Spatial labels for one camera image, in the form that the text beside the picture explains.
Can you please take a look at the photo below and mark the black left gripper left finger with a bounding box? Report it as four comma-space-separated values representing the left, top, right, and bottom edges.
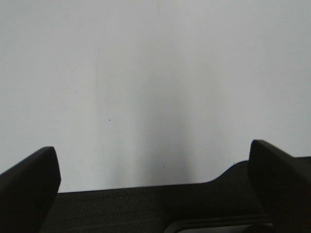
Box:
0, 147, 61, 233

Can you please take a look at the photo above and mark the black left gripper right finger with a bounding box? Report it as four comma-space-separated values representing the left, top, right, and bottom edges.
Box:
248, 140, 311, 233

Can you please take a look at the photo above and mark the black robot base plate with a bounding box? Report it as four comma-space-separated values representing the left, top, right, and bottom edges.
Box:
41, 161, 271, 233

